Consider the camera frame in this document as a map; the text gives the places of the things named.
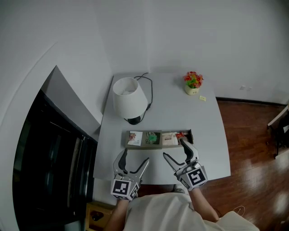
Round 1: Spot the white table lamp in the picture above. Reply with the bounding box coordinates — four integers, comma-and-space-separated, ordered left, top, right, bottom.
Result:
112, 77, 149, 125

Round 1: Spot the yellow wooden floor box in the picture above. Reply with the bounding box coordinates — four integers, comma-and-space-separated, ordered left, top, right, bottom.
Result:
85, 200, 116, 231

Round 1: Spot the wooden table with black frame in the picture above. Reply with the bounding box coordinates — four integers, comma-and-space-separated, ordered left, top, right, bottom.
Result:
267, 105, 289, 158

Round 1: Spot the black lamp cable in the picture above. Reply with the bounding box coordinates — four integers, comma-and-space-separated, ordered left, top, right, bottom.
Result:
134, 72, 154, 122

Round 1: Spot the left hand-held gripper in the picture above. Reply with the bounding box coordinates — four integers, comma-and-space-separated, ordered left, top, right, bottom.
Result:
110, 148, 150, 201

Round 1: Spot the potted red flower plant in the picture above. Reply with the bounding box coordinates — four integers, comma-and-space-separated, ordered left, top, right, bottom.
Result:
183, 71, 204, 95

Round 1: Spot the dark green object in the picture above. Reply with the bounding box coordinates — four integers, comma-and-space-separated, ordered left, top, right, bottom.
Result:
144, 131, 161, 145

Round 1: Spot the olive drawer box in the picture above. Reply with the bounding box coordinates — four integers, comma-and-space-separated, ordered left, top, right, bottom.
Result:
123, 129, 194, 150

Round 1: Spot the person's right forearm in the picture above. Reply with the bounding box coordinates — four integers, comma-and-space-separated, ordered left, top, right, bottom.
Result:
189, 187, 221, 223

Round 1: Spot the person's white shirt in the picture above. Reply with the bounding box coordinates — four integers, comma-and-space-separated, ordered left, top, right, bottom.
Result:
123, 193, 260, 231

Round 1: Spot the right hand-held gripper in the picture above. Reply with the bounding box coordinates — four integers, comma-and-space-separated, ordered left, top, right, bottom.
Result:
163, 138, 209, 192

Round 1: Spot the black glass cabinet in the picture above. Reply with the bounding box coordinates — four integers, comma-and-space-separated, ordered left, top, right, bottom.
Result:
12, 89, 98, 231

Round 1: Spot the person's left forearm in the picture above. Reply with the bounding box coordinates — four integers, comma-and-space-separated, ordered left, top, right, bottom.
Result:
103, 198, 131, 231

